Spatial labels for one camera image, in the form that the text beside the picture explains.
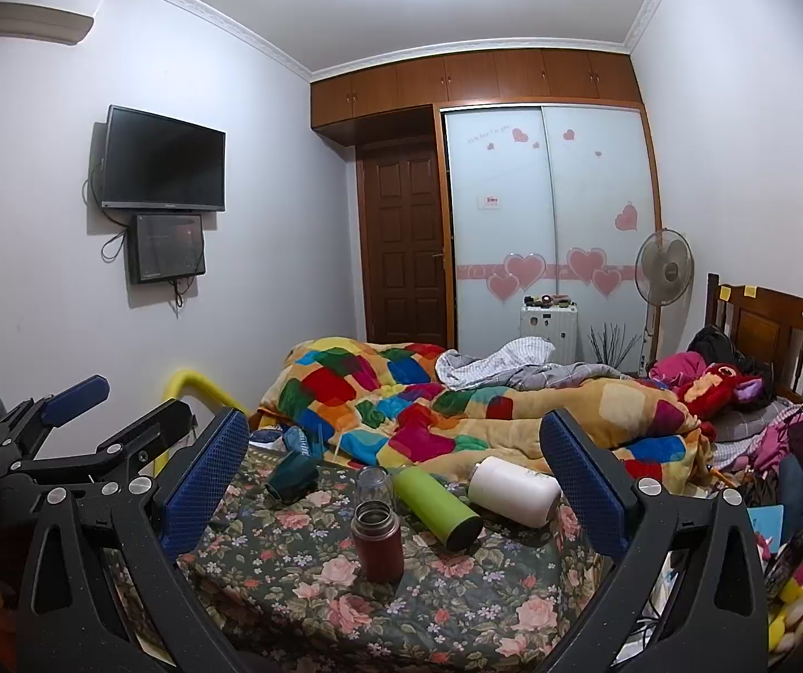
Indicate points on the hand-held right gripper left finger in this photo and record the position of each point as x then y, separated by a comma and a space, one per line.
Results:
204, 480

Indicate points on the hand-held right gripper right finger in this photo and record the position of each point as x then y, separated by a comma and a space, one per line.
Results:
585, 487

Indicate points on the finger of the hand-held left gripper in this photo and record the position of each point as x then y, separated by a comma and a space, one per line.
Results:
78, 394
141, 436

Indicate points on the dark green cup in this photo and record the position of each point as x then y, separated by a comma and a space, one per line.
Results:
291, 480

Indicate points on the clear glass cup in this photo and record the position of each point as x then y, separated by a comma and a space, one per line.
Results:
372, 487

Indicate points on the white bottle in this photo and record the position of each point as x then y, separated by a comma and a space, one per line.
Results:
513, 491

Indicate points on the dark decorative twigs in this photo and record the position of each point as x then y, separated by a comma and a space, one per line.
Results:
613, 349

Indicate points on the grey plaid sheet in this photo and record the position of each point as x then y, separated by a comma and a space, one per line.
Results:
513, 364

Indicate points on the pink cloth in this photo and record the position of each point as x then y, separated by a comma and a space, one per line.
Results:
675, 368

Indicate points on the green thermos bottle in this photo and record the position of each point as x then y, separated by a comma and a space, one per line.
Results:
436, 512

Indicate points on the white suitcase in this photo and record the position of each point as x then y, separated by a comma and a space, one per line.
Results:
547, 336

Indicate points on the red plush toy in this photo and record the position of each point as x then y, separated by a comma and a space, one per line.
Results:
713, 385

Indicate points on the blue booklet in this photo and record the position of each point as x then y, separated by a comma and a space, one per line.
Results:
766, 526

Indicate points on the red-brown thermos flask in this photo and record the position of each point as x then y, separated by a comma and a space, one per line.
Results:
378, 543

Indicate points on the black bag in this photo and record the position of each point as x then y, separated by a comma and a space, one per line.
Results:
713, 345

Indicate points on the floral table cloth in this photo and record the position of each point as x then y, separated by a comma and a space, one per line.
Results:
345, 617

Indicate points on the colourful patchwork blanket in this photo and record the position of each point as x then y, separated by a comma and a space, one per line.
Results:
387, 399

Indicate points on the standing fan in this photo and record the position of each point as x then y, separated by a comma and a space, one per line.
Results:
664, 266

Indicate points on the brown wooden headboard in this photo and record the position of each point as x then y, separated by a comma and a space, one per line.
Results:
766, 329

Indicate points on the frosted sliding wardrobe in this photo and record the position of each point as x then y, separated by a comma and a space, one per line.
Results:
549, 224

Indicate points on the brown wooden door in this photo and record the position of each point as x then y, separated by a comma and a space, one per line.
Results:
405, 245

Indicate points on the white air conditioner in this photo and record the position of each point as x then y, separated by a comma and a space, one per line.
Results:
23, 22

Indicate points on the brown overhead cabinets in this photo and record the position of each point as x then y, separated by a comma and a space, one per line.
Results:
471, 77

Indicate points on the yellow padded rail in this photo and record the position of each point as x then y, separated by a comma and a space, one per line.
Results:
195, 382

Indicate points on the small black wall monitor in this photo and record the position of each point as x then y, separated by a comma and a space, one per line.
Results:
167, 247

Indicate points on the black wall television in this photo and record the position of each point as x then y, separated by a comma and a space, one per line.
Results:
163, 158

